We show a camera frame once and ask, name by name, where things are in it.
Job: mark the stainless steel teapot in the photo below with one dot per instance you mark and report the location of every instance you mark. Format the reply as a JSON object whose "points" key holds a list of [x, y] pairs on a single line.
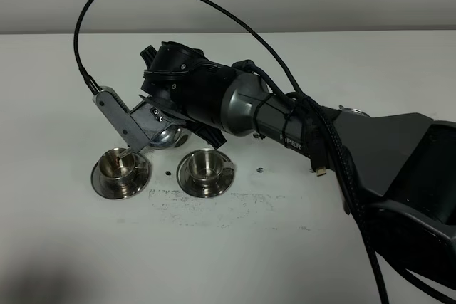
{"points": [[171, 137]]}

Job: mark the right stainless steel teacup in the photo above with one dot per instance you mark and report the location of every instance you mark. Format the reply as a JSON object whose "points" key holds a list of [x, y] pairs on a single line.
{"points": [[207, 167]]}

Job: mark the stainless steel teacup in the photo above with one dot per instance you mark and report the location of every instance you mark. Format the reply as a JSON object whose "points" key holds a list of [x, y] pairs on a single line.
{"points": [[207, 167], [120, 170]]}

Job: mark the left stainless steel teacup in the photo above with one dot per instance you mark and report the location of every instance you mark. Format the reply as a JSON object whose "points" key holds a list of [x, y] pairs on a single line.
{"points": [[120, 170]]}

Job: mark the stainless steel saucer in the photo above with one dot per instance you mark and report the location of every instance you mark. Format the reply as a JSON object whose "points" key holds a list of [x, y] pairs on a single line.
{"points": [[114, 192], [191, 188]]}

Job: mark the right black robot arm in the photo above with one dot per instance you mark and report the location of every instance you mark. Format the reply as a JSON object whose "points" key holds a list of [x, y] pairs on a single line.
{"points": [[396, 173]]}

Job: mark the right stainless steel saucer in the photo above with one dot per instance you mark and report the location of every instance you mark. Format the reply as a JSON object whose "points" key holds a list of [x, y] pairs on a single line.
{"points": [[191, 188]]}

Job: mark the left stainless steel saucer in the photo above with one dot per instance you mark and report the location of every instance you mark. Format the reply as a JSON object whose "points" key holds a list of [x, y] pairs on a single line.
{"points": [[114, 192]]}

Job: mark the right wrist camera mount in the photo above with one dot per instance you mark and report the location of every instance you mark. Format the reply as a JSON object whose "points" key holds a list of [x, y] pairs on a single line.
{"points": [[136, 126]]}

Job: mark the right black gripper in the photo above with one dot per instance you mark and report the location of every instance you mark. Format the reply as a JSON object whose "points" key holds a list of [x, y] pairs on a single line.
{"points": [[189, 86]]}

